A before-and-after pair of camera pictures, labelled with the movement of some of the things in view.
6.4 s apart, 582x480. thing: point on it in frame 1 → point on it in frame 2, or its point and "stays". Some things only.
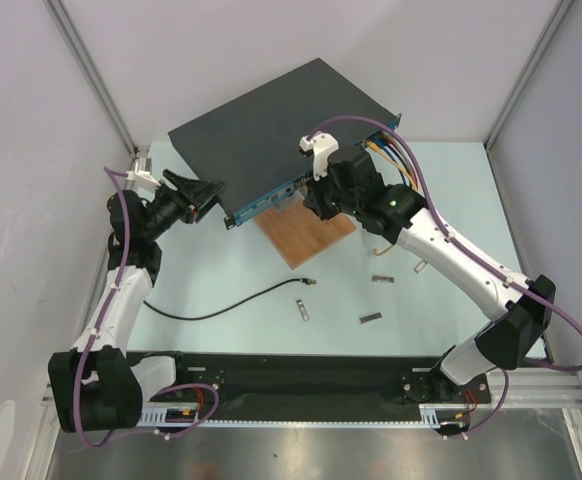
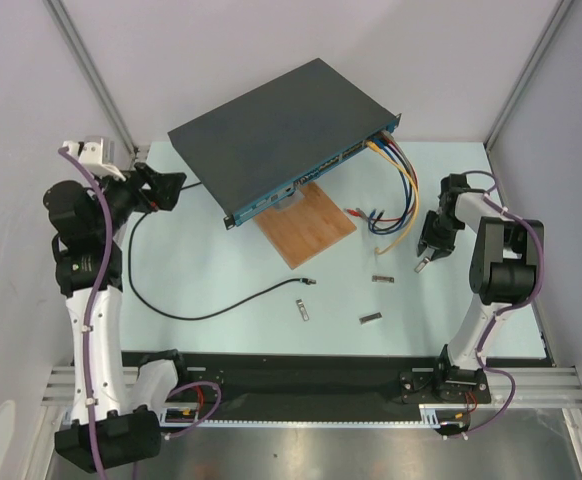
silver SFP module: (376, 278) stays
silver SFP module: (371, 317) stays
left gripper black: (193, 195) → (164, 191)
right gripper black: (321, 201) → (436, 238)
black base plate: (318, 386) stays
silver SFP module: (420, 266) stays
